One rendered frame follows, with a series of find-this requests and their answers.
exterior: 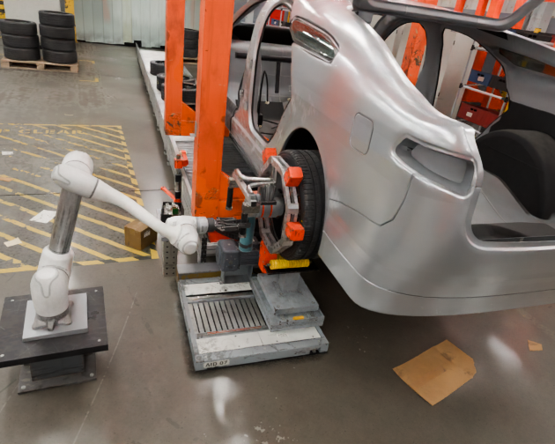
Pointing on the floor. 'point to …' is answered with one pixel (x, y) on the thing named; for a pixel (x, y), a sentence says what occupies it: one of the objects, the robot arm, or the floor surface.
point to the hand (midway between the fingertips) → (243, 223)
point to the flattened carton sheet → (437, 372)
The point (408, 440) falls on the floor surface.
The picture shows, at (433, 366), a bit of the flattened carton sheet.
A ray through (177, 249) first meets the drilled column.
